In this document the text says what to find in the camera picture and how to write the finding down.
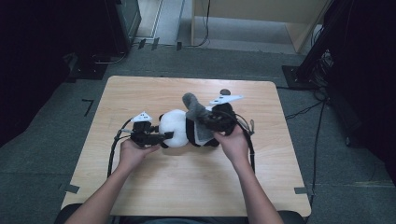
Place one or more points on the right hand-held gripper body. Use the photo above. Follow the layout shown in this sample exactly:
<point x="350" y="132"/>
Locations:
<point x="222" y="119"/>

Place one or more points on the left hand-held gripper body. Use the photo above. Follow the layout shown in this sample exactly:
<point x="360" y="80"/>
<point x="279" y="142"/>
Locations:
<point x="141" y="132"/>

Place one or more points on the panda plush toy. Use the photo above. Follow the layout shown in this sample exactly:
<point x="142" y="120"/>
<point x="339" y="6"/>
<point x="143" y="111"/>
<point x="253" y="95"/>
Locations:
<point x="174" y="127"/>

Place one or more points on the grey cloth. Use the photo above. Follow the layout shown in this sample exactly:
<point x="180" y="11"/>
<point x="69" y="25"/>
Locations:
<point x="194" y="107"/>

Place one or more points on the person's left hand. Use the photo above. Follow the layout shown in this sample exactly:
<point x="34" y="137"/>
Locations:
<point x="132" y="155"/>

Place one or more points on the person's right hand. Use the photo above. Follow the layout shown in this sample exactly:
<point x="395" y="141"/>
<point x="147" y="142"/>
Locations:
<point x="238" y="146"/>

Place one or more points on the dark round table grommet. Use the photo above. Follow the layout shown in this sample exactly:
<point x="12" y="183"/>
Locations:
<point x="225" y="91"/>

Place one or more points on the black stand base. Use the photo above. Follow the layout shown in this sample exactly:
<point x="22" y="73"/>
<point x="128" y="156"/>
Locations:
<point x="88" y="71"/>

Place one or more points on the dark floor tape piece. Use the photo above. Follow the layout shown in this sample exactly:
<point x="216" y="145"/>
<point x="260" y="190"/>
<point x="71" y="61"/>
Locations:
<point x="179" y="45"/>
<point x="141" y="43"/>
<point x="155" y="43"/>

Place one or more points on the grey tape strip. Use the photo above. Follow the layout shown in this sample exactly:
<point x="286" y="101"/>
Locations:
<point x="300" y="190"/>
<point x="72" y="188"/>

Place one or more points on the dark monitor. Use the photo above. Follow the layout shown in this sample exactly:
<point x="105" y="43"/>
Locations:
<point x="127" y="18"/>

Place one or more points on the black metal stand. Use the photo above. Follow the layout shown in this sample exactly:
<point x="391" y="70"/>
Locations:
<point x="314" y="53"/>

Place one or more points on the beige wooden cabinet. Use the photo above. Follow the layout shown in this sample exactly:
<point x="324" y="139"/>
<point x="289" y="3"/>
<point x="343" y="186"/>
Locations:
<point x="249" y="7"/>

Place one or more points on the dark curtain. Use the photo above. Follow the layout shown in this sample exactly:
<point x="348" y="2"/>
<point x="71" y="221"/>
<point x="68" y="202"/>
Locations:
<point x="37" y="62"/>
<point x="367" y="77"/>

